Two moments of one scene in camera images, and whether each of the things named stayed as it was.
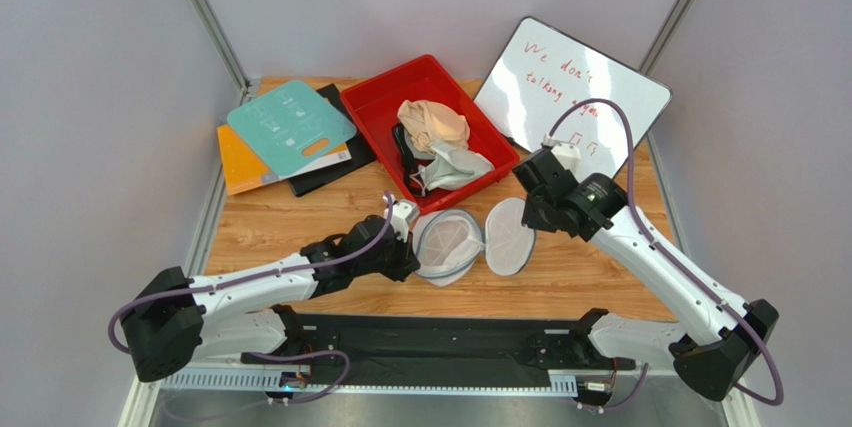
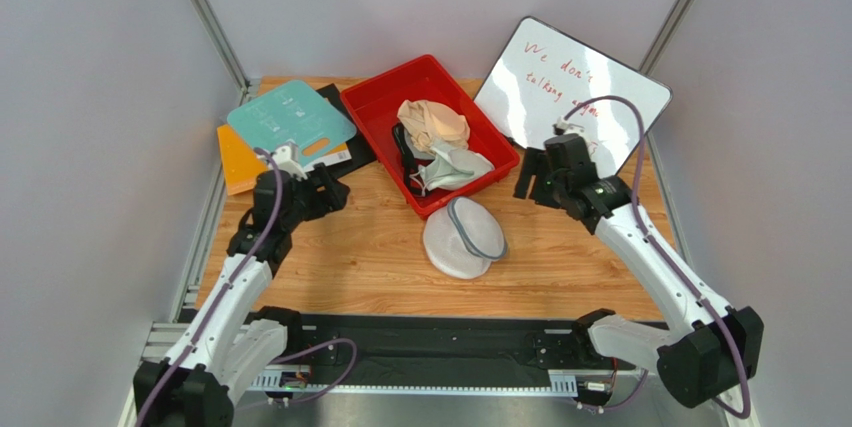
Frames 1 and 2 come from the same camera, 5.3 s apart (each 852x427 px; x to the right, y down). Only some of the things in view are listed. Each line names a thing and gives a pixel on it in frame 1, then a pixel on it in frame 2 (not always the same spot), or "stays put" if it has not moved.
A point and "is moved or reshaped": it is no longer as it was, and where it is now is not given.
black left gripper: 407,261 to 332,198
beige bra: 430,124 stays put
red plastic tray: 374,104 stays put
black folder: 361,152 stays put
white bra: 445,169 stays put
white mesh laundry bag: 450,243 is moved or reshaped
